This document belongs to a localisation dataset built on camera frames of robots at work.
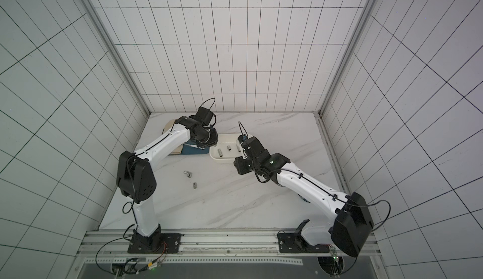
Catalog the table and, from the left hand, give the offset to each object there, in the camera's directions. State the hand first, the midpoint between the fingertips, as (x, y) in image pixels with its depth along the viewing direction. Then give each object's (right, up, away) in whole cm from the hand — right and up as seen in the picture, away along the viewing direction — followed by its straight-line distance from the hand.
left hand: (214, 145), depth 89 cm
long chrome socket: (+1, -5, +12) cm, 13 cm away
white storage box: (+4, +1, +21) cm, 21 cm away
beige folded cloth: (-32, +8, +22) cm, 39 cm away
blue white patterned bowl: (+41, -23, -8) cm, 47 cm away
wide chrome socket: (-13, -15, +3) cm, 20 cm away
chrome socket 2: (-9, -19, 0) cm, 21 cm away
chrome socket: (+6, -3, +13) cm, 15 cm away
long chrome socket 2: (+11, -3, +12) cm, 17 cm away
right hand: (+9, -7, -10) cm, 15 cm away
